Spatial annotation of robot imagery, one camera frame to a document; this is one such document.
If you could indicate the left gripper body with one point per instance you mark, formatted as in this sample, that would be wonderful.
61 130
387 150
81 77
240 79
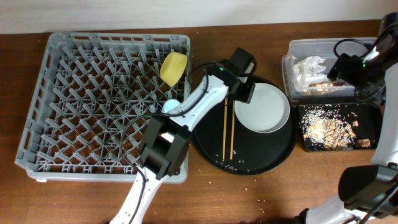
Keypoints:
243 89

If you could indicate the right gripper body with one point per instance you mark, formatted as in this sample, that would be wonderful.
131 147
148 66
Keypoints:
355 73

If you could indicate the gold foil snack wrapper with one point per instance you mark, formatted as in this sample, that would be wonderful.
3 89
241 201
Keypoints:
325 87

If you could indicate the wooden chopstick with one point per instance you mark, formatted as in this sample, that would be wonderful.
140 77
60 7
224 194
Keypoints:
225 120
232 132

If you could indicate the white paper napkin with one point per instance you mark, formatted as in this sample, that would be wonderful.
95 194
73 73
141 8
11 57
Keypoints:
309 71

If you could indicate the white round plate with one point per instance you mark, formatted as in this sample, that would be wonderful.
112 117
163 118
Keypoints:
267 112

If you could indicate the brown food scraps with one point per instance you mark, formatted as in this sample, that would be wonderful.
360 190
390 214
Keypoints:
328 130

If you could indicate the yellow bowl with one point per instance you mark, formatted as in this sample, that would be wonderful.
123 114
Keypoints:
173 68

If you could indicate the light blue plastic cup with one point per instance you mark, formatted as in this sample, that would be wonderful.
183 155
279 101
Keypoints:
169 105

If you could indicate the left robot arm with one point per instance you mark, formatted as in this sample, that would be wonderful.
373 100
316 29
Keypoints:
167 136

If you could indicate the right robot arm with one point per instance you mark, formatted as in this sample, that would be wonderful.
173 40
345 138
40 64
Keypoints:
370 191

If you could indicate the clear plastic waste bin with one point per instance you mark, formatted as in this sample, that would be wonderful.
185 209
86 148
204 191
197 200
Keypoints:
300 50

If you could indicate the grey plastic dishwasher rack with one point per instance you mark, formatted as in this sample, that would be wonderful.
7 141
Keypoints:
89 87

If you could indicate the black rectangular tray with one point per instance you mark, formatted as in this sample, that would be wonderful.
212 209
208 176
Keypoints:
370 118

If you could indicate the round black serving tray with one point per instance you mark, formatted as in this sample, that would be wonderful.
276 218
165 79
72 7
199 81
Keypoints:
254 153

